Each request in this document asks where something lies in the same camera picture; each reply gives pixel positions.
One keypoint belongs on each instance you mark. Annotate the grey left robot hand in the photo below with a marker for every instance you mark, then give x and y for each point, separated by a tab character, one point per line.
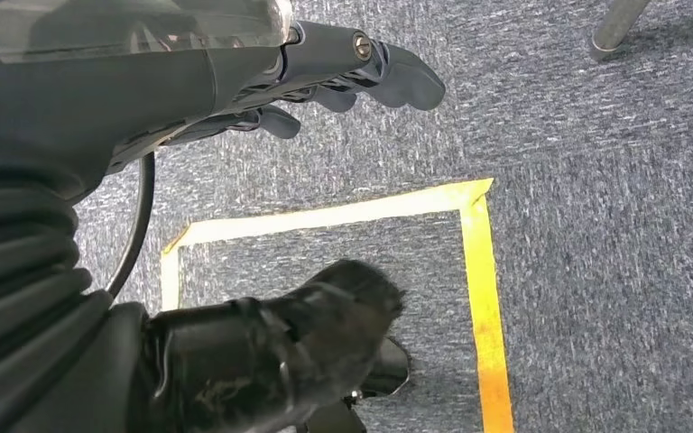
83	89

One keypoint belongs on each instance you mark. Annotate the stainless steel workbench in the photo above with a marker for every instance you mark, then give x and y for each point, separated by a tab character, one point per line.
615	27

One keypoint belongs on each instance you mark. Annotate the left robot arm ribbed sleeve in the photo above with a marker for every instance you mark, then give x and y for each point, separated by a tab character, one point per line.
18	287

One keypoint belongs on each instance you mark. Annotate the black robot foot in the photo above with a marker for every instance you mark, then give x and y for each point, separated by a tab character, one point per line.
391	370

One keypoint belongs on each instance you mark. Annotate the yellow floor tape square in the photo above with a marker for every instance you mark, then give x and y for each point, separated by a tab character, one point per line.
484	299

